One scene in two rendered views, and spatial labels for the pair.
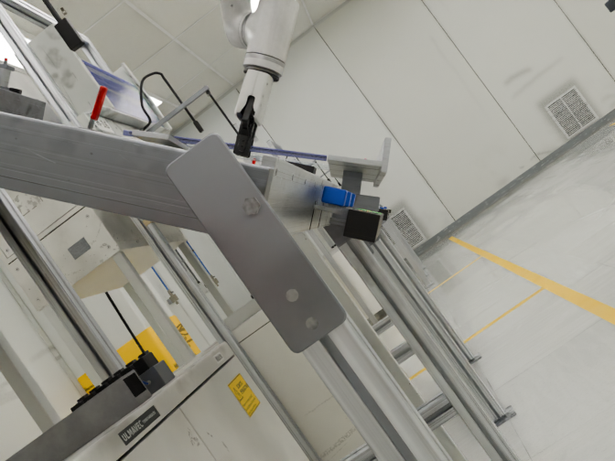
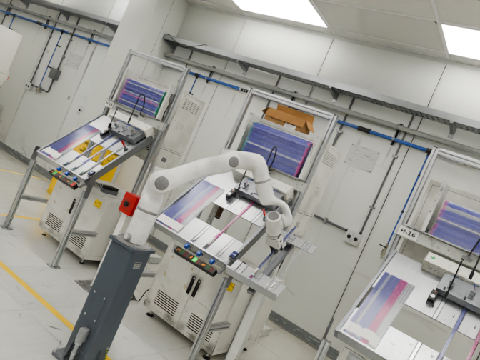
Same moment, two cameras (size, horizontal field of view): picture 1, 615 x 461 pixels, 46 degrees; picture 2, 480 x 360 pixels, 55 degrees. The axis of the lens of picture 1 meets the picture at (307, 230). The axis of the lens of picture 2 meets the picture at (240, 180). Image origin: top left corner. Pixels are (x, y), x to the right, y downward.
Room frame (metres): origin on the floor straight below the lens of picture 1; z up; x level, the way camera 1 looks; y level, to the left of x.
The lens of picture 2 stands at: (2.35, -2.70, 1.31)
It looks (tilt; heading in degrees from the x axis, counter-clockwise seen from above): 2 degrees down; 115
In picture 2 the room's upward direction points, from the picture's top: 24 degrees clockwise
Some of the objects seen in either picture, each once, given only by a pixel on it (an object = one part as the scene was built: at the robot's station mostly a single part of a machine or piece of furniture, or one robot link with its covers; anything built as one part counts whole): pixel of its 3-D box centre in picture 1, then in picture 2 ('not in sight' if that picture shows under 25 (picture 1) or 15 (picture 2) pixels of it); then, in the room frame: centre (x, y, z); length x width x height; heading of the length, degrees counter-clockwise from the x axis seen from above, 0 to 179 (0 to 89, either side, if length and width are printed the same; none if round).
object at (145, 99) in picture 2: not in sight; (127, 158); (-0.46, 0.78, 0.95); 1.35 x 0.82 x 1.90; 84
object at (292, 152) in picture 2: not in sight; (277, 149); (1.03, 0.47, 1.52); 0.51 x 0.13 x 0.27; 174
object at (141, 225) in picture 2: not in sight; (140, 227); (0.94, -0.63, 0.79); 0.19 x 0.19 x 0.18
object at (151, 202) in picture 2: not in sight; (155, 189); (0.92, -0.60, 1.00); 0.19 x 0.12 x 0.24; 130
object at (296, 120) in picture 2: not in sight; (296, 121); (0.95, 0.77, 1.82); 0.68 x 0.30 x 0.20; 174
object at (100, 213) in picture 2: not in sight; (99, 183); (-0.46, 0.58, 0.66); 1.01 x 0.73 x 1.31; 84
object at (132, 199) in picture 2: not in sight; (115, 241); (0.21, 0.21, 0.39); 0.24 x 0.24 x 0.78; 84
